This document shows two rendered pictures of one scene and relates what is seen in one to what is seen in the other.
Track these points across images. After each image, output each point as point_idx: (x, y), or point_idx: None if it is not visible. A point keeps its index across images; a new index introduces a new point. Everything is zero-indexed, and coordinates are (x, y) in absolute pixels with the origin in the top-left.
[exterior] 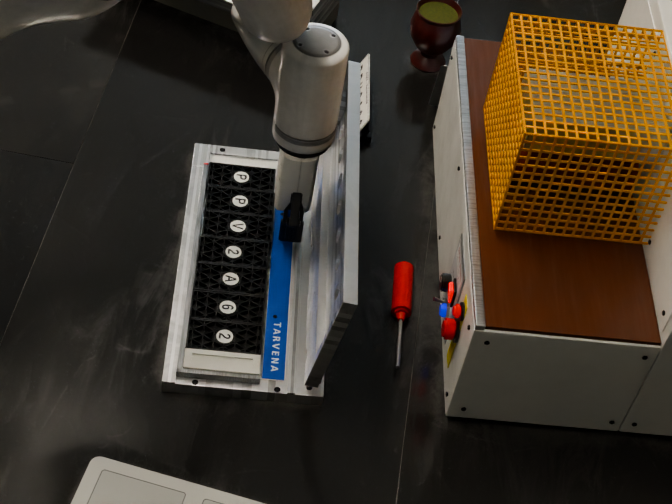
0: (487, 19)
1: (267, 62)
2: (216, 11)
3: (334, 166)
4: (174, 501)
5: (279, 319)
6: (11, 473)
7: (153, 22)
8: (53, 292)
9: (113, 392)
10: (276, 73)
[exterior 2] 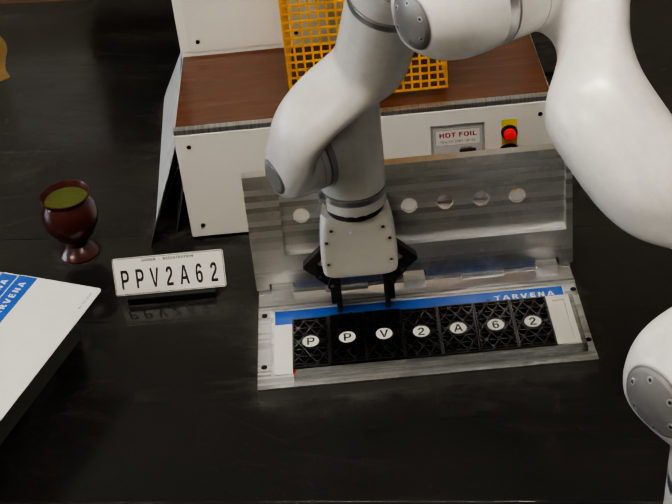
0: (4, 219)
1: (332, 164)
2: (13, 407)
3: None
4: None
5: (490, 297)
6: None
7: (16, 480)
8: (504, 475)
9: (614, 403)
10: (350, 154)
